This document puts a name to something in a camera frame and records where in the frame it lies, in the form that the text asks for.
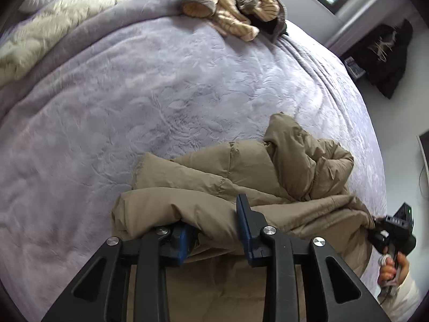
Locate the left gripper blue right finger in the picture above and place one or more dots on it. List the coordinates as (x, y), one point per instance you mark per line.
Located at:
(304, 278)

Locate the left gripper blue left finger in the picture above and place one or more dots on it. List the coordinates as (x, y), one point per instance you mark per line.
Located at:
(100, 290)

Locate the khaki puffer jacket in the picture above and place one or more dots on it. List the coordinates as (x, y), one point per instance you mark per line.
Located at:
(298, 182)

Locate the black hanging clothes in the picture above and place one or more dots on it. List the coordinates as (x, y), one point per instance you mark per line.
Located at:
(382, 54)

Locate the striped beige clothes pile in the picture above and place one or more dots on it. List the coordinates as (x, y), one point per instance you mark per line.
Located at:
(233, 17)

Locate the person's right hand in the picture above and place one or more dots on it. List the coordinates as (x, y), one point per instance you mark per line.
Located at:
(393, 269)

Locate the lavender quilted bedspread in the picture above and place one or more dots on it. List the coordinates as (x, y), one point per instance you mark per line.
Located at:
(141, 77)

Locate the dark garment on bed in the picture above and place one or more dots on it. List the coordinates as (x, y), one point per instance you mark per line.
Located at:
(273, 29)

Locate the grey window curtain right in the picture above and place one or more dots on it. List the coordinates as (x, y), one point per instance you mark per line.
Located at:
(358, 17)

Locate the cream folded garment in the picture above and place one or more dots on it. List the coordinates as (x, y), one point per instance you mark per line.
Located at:
(31, 41)

